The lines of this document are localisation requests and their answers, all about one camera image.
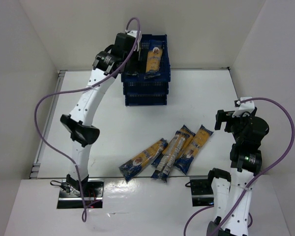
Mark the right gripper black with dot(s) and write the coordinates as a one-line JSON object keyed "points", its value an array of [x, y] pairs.
{"points": [[222, 118]]}

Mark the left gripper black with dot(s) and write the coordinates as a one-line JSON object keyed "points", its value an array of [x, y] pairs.
{"points": [[133, 64]]}

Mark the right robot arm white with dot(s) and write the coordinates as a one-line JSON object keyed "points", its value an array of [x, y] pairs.
{"points": [[232, 194]]}

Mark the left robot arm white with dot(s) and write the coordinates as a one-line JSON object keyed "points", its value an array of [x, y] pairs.
{"points": [[79, 121]]}

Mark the blue stacked crate shelf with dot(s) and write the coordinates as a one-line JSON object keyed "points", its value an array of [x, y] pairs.
{"points": [[150, 92]]}

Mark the spaghetti bag in crate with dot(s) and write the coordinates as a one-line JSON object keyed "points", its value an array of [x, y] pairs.
{"points": [[142, 60]]}

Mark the grey label spaghetti bag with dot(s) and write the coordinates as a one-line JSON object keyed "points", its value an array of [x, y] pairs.
{"points": [[164, 167]]}

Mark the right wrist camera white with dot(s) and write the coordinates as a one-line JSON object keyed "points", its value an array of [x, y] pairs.
{"points": [[243, 108]]}

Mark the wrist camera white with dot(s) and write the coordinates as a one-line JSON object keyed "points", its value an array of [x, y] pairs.
{"points": [[137, 34], [243, 108]]}

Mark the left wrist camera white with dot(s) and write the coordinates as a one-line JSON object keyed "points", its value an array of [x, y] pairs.
{"points": [[137, 34]]}

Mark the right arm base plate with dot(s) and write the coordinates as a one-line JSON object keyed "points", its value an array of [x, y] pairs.
{"points": [[201, 192]]}

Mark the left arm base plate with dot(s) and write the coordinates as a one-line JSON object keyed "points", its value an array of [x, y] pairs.
{"points": [[70, 199]]}

